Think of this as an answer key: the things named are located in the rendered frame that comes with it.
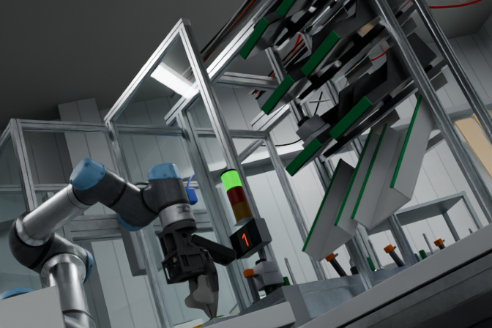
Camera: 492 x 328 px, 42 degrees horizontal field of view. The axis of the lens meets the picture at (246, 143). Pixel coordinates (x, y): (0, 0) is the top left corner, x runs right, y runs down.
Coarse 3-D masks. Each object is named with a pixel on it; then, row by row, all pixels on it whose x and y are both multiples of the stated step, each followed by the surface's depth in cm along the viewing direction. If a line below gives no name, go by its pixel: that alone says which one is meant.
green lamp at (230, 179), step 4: (228, 172) 184; (232, 172) 184; (236, 172) 186; (224, 176) 184; (228, 176) 184; (232, 176) 184; (236, 176) 184; (224, 180) 184; (228, 180) 183; (232, 180) 183; (236, 180) 183; (224, 184) 184; (228, 184) 183; (232, 184) 182; (236, 184) 183; (240, 184) 183; (228, 188) 183
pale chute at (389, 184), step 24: (432, 120) 126; (384, 144) 135; (408, 144) 119; (384, 168) 131; (408, 168) 115; (360, 192) 125; (384, 192) 126; (408, 192) 112; (360, 216) 122; (384, 216) 117
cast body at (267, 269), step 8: (256, 264) 156; (264, 264) 155; (272, 264) 156; (256, 272) 156; (264, 272) 153; (272, 272) 155; (280, 272) 156; (256, 280) 154; (264, 280) 152; (272, 280) 153; (280, 280) 155
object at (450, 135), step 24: (336, 0) 168; (384, 0) 136; (312, 24) 174; (384, 24) 134; (432, 24) 145; (408, 48) 130; (456, 72) 140; (336, 96) 166; (432, 96) 125; (480, 120) 135; (360, 144) 161; (456, 144) 121; (480, 192) 117; (360, 264) 137; (408, 264) 148
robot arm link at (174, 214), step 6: (180, 204) 142; (186, 204) 143; (162, 210) 142; (168, 210) 141; (174, 210) 141; (180, 210) 141; (186, 210) 142; (192, 210) 144; (162, 216) 142; (168, 216) 141; (174, 216) 140; (180, 216) 140; (186, 216) 141; (192, 216) 142; (162, 222) 142; (168, 222) 140; (174, 222) 140; (180, 222) 140
